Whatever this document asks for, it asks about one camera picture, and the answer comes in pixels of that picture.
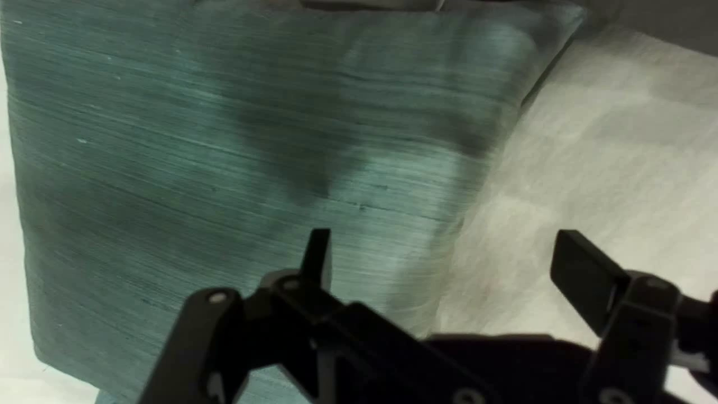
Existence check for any white fabric sofa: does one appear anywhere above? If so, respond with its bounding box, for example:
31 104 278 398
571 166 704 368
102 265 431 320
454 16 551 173
0 0 718 404

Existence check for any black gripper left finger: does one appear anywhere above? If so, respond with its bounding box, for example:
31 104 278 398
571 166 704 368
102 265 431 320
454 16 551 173
137 227 421 404

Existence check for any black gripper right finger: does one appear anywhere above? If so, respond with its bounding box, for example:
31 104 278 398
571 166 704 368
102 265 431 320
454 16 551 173
550 229 718 404

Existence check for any slanted blue front pillow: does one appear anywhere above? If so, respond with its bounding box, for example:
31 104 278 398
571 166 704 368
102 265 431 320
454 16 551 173
2 0 583 404

